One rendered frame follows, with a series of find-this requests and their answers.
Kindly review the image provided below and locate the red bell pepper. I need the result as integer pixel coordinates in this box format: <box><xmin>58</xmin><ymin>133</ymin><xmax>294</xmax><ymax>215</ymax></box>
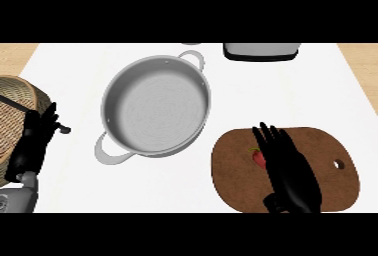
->
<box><xmin>247</xmin><ymin>147</ymin><xmax>269</xmax><ymax>170</ymax></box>

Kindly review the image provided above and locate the pale grey appliance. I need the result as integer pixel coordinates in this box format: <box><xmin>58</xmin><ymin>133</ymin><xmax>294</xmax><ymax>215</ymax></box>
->
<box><xmin>222</xmin><ymin>43</ymin><xmax>301</xmax><ymax>62</ymax></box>

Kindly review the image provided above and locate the silver two-handled pot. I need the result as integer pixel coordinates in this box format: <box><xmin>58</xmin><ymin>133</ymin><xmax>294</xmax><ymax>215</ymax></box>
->
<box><xmin>93</xmin><ymin>49</ymin><xmax>213</xmax><ymax>166</ymax></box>

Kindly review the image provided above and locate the brown wooden cutting board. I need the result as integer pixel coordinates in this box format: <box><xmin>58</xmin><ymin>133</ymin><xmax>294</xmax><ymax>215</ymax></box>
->
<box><xmin>210</xmin><ymin>126</ymin><xmax>362</xmax><ymax>214</ymax></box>

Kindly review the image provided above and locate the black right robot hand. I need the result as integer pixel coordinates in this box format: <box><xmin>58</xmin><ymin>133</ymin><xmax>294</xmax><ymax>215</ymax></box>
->
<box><xmin>251</xmin><ymin>121</ymin><xmax>324</xmax><ymax>214</ymax></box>

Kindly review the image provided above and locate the woven wicker basket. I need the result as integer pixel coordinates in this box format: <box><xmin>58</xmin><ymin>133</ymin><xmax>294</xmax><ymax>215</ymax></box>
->
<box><xmin>0</xmin><ymin>75</ymin><xmax>53</xmax><ymax>188</ymax></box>

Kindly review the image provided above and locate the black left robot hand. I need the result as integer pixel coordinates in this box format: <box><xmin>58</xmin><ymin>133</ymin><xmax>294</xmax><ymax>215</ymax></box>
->
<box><xmin>5</xmin><ymin>101</ymin><xmax>73</xmax><ymax>184</ymax></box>

